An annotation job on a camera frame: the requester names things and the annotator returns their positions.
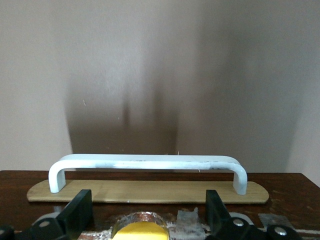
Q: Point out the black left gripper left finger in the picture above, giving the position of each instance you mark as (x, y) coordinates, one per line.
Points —
(77, 215)

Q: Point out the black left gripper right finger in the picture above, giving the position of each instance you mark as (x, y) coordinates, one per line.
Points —
(217, 215)

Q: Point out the yellow wooden block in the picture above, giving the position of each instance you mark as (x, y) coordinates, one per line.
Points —
(140, 232)

